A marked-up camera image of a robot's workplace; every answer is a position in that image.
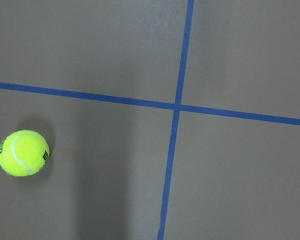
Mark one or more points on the tennis ball with Roland Garros print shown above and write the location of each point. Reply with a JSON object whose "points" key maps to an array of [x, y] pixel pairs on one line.
{"points": [[23, 153]]}

